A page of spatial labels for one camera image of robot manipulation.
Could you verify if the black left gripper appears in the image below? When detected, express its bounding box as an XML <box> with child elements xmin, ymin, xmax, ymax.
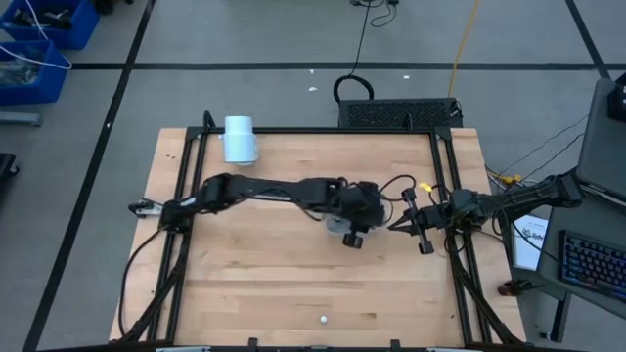
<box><xmin>336</xmin><ymin>180</ymin><xmax>390</xmax><ymax>249</ymax></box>

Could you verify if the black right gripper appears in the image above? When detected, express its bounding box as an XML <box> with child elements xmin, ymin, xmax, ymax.
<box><xmin>387</xmin><ymin>189</ymin><xmax>451</xmax><ymax>255</ymax></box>

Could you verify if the black perforated computer case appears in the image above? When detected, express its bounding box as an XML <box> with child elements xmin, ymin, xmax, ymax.
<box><xmin>336</xmin><ymin>97</ymin><xmax>465</xmax><ymax>131</ymax></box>

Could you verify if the black clamp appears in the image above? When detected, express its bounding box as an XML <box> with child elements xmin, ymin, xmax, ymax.
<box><xmin>497</xmin><ymin>278</ymin><xmax>539</xmax><ymax>298</ymax></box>

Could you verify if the white printed paper sheet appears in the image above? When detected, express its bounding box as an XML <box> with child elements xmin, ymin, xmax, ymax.
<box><xmin>511</xmin><ymin>213</ymin><xmax>550</xmax><ymax>273</ymax></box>

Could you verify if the grey keyboard desk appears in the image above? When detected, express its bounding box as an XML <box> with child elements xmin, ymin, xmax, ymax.
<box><xmin>508</xmin><ymin>181</ymin><xmax>626</xmax><ymax>322</ymax></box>

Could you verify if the black backlit keyboard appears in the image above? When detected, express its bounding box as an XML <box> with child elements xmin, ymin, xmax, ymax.
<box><xmin>557</xmin><ymin>229</ymin><xmax>626</xmax><ymax>300</ymax></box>

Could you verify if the grey monitor desk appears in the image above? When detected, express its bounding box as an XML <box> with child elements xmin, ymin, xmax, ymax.
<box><xmin>575</xmin><ymin>77</ymin><xmax>626</xmax><ymax>201</ymax></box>

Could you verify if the black monitor base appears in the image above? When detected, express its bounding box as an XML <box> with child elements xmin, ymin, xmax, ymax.
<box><xmin>607</xmin><ymin>72</ymin><xmax>626</xmax><ymax>123</ymax></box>

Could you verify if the blue plastic crate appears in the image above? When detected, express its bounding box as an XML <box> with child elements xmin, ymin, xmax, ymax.
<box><xmin>0</xmin><ymin>38</ymin><xmax>72</xmax><ymax>107</ymax></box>
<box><xmin>0</xmin><ymin>0</ymin><xmax>102</xmax><ymax>51</ymax></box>

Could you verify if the grey metal bar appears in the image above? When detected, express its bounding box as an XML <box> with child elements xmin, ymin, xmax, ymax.
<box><xmin>0</xmin><ymin>110</ymin><xmax>43</xmax><ymax>128</ymax></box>

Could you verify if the black floor object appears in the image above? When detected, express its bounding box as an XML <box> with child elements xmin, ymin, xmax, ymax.
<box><xmin>0</xmin><ymin>152</ymin><xmax>21</xmax><ymax>195</ymax></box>

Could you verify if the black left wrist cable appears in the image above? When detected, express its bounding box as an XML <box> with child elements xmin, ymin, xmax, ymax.
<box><xmin>292</xmin><ymin>174</ymin><xmax>418</xmax><ymax>222</ymax></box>

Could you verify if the black aluminium table frame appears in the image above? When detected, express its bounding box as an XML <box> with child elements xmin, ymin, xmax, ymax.
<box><xmin>110</xmin><ymin>110</ymin><xmax>527</xmax><ymax>352</ymax></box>

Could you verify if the yellow cable connector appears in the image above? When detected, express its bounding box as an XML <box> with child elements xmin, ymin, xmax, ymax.
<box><xmin>486</xmin><ymin>168</ymin><xmax>524</xmax><ymax>187</ymax></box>

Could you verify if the black looped floor cable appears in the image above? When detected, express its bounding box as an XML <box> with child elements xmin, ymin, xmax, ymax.
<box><xmin>333</xmin><ymin>0</ymin><xmax>376</xmax><ymax>105</ymax></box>

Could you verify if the thin black cable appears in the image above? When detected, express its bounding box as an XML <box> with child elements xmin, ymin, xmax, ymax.
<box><xmin>520</xmin><ymin>133</ymin><xmax>587</xmax><ymax>181</ymax></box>
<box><xmin>502</xmin><ymin>114</ymin><xmax>589</xmax><ymax>174</ymax></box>

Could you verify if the yellow hanging cable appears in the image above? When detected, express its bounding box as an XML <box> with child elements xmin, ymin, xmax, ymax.
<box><xmin>447</xmin><ymin>0</ymin><xmax>483</xmax><ymax>99</ymax></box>

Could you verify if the black left base cable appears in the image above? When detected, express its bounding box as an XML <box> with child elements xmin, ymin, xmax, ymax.
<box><xmin>116</xmin><ymin>227</ymin><xmax>170</xmax><ymax>338</ymax></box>

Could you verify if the white cable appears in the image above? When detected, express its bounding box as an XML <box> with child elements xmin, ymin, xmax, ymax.
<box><xmin>0</xmin><ymin>0</ymin><xmax>73</xmax><ymax>70</ymax></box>

